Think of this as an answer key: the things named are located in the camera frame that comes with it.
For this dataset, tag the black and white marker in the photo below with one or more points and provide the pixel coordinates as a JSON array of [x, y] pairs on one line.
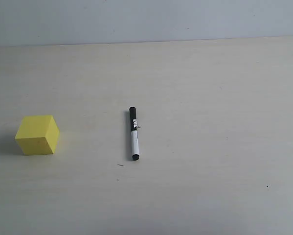
[[134, 135]]

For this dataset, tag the yellow foam cube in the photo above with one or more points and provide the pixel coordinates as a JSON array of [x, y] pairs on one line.
[[38, 135]]

